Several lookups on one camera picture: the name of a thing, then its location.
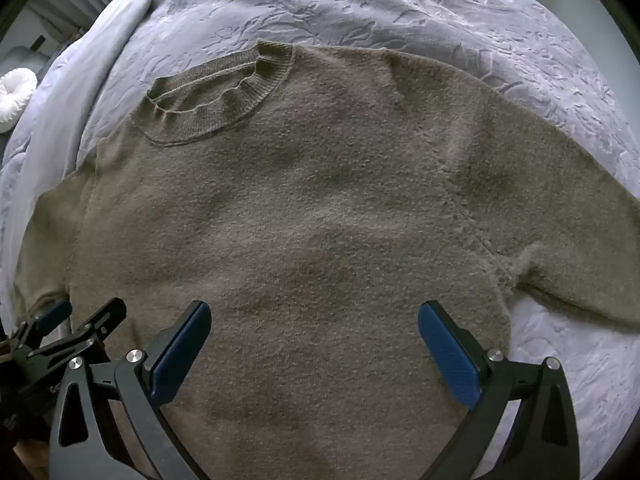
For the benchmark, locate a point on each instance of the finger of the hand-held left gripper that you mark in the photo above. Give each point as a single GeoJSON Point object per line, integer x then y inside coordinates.
{"type": "Point", "coordinates": [97, 325]}
{"type": "Point", "coordinates": [49, 316]}

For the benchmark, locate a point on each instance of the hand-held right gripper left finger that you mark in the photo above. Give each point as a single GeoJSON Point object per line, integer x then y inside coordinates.
{"type": "Point", "coordinates": [182, 355]}

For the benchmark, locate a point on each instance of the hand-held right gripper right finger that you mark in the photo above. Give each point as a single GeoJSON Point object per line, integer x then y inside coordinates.
{"type": "Point", "coordinates": [445, 355]}

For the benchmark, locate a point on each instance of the brown knit sweater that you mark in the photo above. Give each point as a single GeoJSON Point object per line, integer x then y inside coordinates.
{"type": "Point", "coordinates": [300, 240]}

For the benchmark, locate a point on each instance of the plain grey bed sheet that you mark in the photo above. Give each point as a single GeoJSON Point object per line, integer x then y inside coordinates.
{"type": "Point", "coordinates": [75, 95]}

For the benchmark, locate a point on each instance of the white round cushion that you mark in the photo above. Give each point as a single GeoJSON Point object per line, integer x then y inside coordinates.
{"type": "Point", "coordinates": [15, 96]}

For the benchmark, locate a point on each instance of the grey embossed bedspread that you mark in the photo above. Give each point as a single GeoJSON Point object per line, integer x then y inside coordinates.
{"type": "Point", "coordinates": [450, 20]}

